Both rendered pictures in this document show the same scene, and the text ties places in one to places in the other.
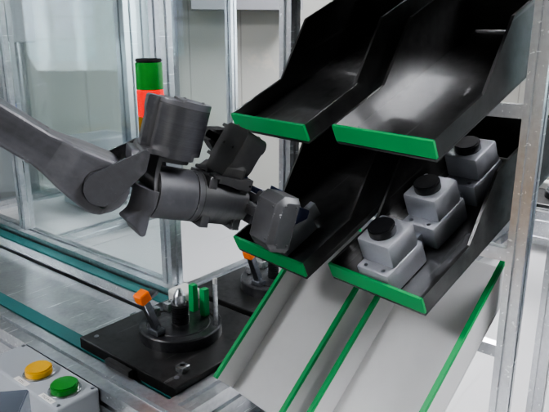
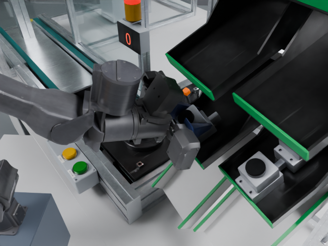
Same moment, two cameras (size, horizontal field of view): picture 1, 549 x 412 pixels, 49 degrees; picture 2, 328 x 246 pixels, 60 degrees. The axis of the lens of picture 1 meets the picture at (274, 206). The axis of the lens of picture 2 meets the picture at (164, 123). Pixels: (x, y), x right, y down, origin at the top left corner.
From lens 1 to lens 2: 0.34 m
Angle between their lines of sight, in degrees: 27
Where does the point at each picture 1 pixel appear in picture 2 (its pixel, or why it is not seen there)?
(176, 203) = (116, 137)
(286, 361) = (191, 186)
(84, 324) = not seen: hidden behind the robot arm
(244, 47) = not seen: outside the picture
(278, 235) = (182, 164)
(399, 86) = (295, 53)
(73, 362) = (87, 149)
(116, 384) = (106, 167)
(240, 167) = (163, 111)
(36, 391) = (67, 167)
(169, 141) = (109, 104)
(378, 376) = (240, 214)
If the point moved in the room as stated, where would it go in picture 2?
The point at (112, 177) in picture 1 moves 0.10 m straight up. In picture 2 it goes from (69, 130) to (51, 68)
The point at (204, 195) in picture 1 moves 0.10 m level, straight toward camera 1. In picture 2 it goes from (136, 130) to (125, 181)
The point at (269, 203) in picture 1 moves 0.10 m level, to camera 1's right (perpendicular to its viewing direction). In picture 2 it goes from (178, 143) to (245, 153)
